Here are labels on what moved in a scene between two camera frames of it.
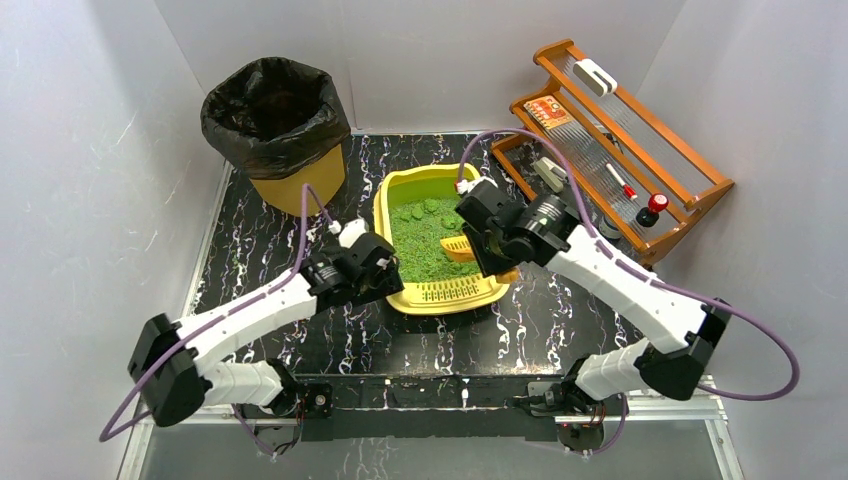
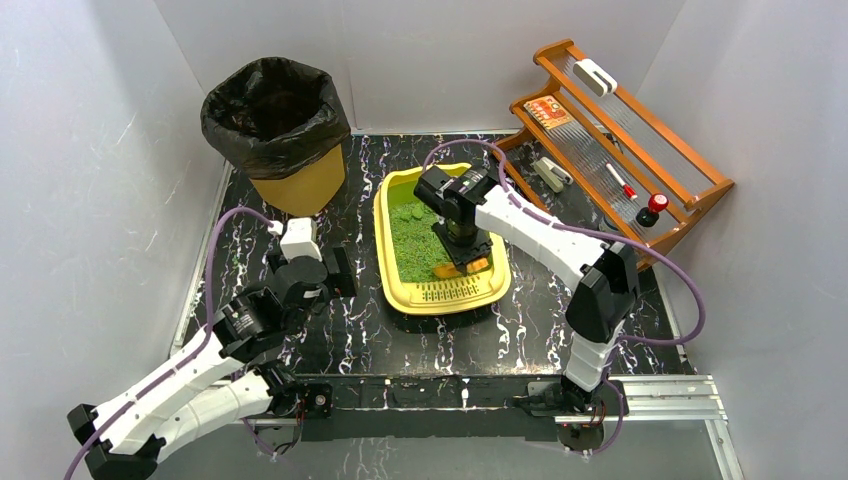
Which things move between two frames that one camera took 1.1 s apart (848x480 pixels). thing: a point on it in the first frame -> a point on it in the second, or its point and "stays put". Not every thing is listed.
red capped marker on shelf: (627, 189) stays put
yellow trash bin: (286, 194) stays put
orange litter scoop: (458, 248) -> (451, 270)
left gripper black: (374, 266) -> (308, 270)
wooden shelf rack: (638, 182) stays put
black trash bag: (279, 117) stays put
